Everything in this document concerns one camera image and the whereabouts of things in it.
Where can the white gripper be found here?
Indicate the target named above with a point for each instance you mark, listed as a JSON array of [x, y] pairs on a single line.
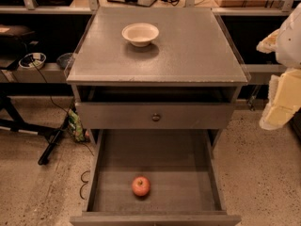
[[290, 42]]

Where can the white ceramic bowl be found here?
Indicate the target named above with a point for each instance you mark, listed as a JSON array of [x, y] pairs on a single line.
[[140, 34]]

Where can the red apple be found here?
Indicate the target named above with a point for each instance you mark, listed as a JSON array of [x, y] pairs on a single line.
[[141, 186]]

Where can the round metal drawer knob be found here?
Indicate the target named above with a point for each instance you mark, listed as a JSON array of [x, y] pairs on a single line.
[[156, 117]]

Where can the grey wooden drawer cabinet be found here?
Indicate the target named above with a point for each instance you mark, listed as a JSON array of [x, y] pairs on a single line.
[[190, 62]]

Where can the open grey middle drawer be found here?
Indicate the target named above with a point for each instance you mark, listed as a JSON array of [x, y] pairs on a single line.
[[180, 167]]

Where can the closed grey top drawer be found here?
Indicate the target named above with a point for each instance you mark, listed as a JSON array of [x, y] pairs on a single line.
[[95, 115]]

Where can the dark grey bowl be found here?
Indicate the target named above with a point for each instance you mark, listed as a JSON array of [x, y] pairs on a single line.
[[64, 60]]

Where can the green snack bag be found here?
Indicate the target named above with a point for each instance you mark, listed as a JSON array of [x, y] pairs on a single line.
[[75, 126]]

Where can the white bowl with cable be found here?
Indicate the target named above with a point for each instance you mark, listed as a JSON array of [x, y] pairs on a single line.
[[32, 61]]

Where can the black stand legs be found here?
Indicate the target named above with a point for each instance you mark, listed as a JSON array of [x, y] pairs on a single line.
[[17, 124]]

